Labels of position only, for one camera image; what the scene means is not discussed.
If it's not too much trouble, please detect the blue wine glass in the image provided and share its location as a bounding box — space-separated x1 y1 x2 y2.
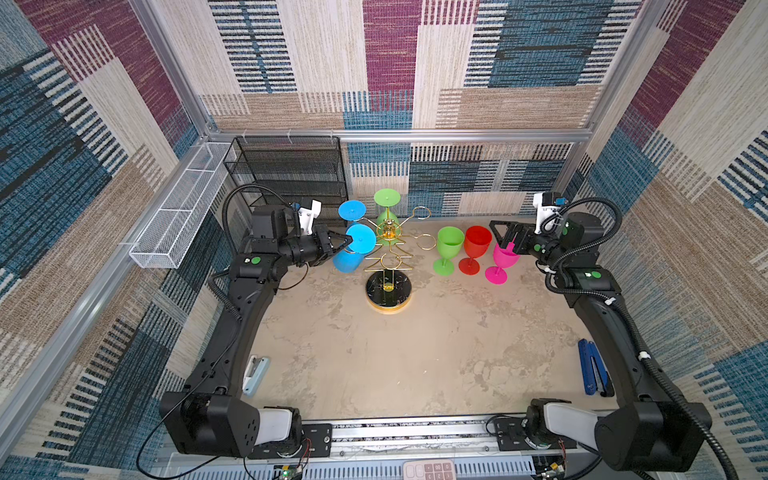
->
333 223 377 274
338 200 367 223

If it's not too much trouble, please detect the gold wine glass rack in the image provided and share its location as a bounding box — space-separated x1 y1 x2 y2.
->
363 206 437 314

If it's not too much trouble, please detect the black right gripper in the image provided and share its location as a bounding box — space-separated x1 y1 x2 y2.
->
489 220 570 269

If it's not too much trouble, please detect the red wine glass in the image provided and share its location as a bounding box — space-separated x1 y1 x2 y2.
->
459 225 493 276

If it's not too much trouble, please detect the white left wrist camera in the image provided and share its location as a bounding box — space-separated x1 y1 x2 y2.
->
294 199 322 235

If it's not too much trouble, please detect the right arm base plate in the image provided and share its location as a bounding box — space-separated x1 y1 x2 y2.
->
485 414 577 451

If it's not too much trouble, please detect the white wire mesh basket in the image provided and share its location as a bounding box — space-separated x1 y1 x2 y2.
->
129 142 229 269

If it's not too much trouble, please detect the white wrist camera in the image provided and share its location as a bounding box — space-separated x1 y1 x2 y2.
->
294 199 322 235
532 191 567 234

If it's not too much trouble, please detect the pink keypad device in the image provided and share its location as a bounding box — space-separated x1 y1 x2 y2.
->
403 459 457 480

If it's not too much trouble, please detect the green wine glass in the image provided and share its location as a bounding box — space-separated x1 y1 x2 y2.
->
374 188 401 235
433 226 465 276

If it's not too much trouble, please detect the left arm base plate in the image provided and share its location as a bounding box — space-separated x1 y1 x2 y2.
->
248 423 333 460

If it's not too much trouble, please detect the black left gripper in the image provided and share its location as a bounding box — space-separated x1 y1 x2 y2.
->
278 227 351 270

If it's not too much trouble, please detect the light blue flat device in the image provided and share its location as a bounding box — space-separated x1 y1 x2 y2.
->
242 355 271 397

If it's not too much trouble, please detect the pink wine glass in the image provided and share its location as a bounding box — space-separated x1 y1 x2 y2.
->
485 242 520 285

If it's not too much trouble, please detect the blue clip tool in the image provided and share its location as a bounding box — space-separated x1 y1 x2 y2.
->
577 339 615 398

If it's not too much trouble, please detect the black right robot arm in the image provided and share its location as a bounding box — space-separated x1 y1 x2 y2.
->
489 207 727 473

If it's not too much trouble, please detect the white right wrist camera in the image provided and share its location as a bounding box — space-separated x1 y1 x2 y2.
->
532 191 567 234

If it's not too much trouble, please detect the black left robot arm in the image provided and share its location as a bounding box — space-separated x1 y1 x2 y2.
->
159 206 352 458

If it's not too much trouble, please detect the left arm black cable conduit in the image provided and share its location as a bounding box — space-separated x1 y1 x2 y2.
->
220 183 295 241

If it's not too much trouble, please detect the black wire shelf rack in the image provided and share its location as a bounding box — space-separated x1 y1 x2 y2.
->
224 136 349 227

